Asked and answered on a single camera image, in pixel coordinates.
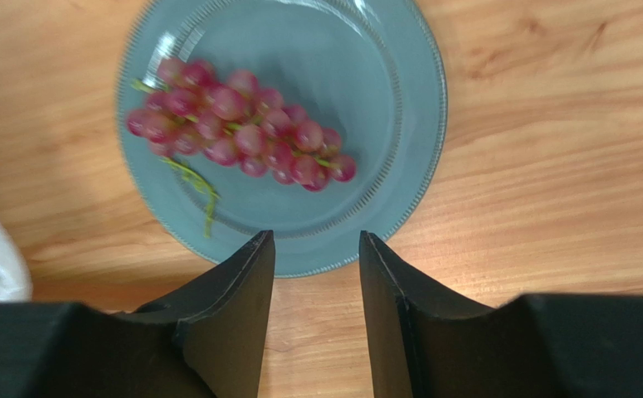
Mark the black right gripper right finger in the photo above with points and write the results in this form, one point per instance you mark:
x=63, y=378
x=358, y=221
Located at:
x=427, y=340

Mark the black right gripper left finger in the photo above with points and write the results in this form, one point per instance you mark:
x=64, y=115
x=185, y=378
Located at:
x=204, y=339

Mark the red grapes bunch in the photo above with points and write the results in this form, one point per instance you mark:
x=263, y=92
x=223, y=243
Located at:
x=188, y=111

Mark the grey plate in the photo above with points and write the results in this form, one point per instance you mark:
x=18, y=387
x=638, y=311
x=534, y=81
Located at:
x=369, y=69

